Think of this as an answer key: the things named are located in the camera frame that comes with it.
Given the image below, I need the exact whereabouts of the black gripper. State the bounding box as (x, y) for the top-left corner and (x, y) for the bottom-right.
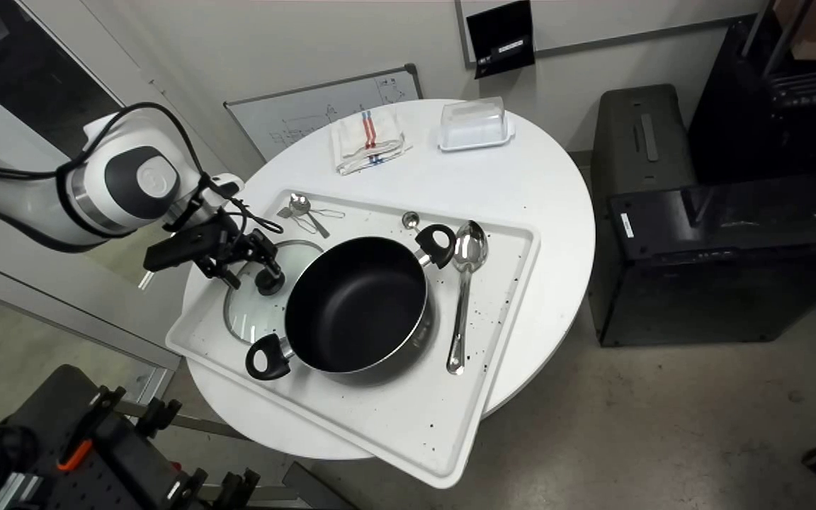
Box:
(190, 202), (289, 294)

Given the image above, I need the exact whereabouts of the glass lid black knob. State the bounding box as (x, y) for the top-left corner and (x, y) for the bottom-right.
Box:
(221, 237), (328, 349)

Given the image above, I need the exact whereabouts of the black cooking pot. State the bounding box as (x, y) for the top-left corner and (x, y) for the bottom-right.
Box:
(243, 222), (459, 382)

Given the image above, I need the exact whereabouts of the small metal spoon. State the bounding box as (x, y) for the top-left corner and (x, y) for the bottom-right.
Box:
(274, 202), (346, 225)
(285, 191), (333, 240)

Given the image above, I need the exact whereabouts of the framed whiteboard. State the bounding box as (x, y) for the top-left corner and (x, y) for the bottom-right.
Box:
(224, 63), (425, 164)

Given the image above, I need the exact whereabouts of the white plastic tray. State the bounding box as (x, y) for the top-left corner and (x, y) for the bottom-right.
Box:
(162, 188), (543, 492)

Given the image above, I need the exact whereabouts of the large metal serving spoon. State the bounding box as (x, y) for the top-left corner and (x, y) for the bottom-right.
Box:
(442, 218), (493, 376)

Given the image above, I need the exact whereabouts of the black tool cart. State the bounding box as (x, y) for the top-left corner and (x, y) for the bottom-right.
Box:
(0, 363), (264, 510)

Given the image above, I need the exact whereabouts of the clear plastic butter dish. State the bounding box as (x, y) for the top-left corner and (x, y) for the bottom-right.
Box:
(432, 93), (515, 155)

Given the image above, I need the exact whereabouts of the dark shelf unit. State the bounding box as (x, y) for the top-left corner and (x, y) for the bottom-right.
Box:
(687, 0), (816, 188)

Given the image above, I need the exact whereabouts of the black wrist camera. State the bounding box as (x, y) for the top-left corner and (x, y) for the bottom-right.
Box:
(142, 232), (203, 277)

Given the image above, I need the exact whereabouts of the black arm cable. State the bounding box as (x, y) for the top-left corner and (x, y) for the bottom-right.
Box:
(0, 99), (284, 237)

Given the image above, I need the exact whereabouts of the orange tool handle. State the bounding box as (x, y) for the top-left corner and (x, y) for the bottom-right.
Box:
(53, 436), (97, 477)

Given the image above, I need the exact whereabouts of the black wall box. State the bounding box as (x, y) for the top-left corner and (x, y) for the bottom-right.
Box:
(464, 0), (537, 82)

